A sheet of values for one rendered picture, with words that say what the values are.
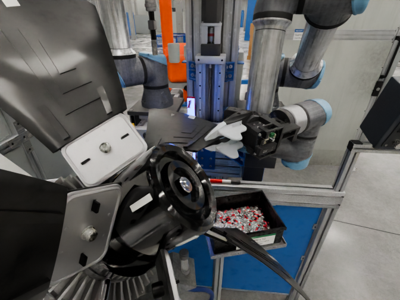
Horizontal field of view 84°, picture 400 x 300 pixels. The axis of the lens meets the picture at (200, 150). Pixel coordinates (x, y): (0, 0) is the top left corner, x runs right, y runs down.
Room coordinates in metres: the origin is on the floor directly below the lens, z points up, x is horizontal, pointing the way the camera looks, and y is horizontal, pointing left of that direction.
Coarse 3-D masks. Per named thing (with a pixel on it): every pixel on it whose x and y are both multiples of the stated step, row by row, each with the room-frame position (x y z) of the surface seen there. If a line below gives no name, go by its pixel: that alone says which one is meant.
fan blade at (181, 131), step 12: (156, 108) 0.56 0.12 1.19; (156, 120) 0.49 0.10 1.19; (168, 120) 0.50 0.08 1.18; (180, 120) 0.50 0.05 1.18; (192, 120) 0.51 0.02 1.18; (204, 120) 0.54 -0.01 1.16; (156, 132) 0.43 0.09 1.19; (168, 132) 0.42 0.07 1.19; (180, 132) 0.42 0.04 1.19; (192, 132) 0.42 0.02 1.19; (204, 132) 0.44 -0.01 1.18; (156, 144) 0.36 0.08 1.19; (180, 144) 0.36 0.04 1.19; (192, 144) 0.36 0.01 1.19; (204, 144) 0.37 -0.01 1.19
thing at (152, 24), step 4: (148, 12) 0.31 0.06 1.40; (152, 12) 0.31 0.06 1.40; (152, 16) 0.31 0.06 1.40; (148, 20) 0.31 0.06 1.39; (152, 20) 0.30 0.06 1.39; (148, 24) 0.31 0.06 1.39; (152, 24) 0.30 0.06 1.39; (156, 24) 0.31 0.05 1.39; (148, 28) 0.31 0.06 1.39; (152, 28) 0.30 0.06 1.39; (156, 28) 0.31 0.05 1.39; (152, 32) 0.31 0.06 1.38; (152, 36) 0.31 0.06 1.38; (152, 40) 0.31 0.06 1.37; (156, 40) 0.31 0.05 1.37; (152, 44) 0.31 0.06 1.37; (156, 44) 0.31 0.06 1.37; (152, 48) 0.31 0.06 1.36; (156, 48) 0.31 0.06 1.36; (152, 52) 0.31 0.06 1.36; (156, 52) 0.31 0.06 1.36
